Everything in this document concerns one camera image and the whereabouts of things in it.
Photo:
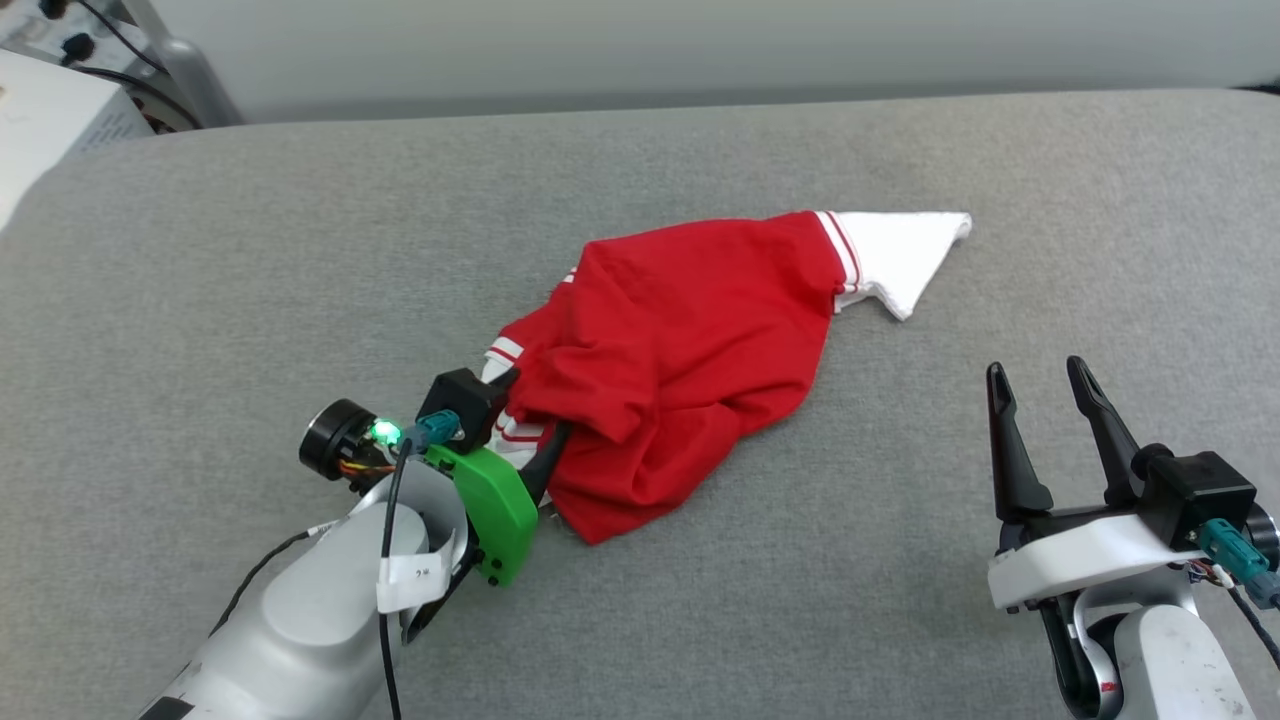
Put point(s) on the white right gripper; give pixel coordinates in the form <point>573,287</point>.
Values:
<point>1080,555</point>

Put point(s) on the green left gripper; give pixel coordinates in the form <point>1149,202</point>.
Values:
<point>495,510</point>

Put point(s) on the red and white t-shirt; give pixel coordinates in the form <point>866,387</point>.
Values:
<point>680,330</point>

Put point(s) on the white metal cabinet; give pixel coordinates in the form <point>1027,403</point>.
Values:
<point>50,120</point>

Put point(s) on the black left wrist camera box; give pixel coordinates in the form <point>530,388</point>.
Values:
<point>465,402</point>

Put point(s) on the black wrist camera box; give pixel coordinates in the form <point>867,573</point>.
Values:
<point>1200,490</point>
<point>465,402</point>

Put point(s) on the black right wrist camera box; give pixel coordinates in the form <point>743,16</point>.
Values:
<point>1200,490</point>

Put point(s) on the grey metal post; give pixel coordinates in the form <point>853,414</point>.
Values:
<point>190,80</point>

